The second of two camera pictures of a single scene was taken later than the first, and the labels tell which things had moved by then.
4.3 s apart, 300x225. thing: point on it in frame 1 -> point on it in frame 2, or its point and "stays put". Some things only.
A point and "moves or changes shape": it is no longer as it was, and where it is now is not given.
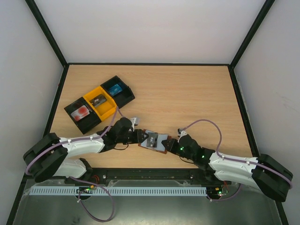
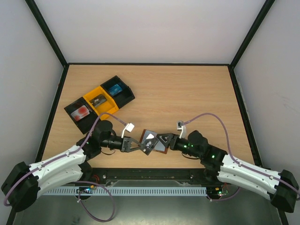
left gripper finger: [142, 136] -> [140, 147]
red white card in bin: [80, 113] stays put
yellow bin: [103, 106] stays put
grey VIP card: [152, 139] moves or changes shape
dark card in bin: [98, 100] stays put
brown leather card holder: [153, 141] moves or changes shape
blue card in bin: [115, 89] stays put
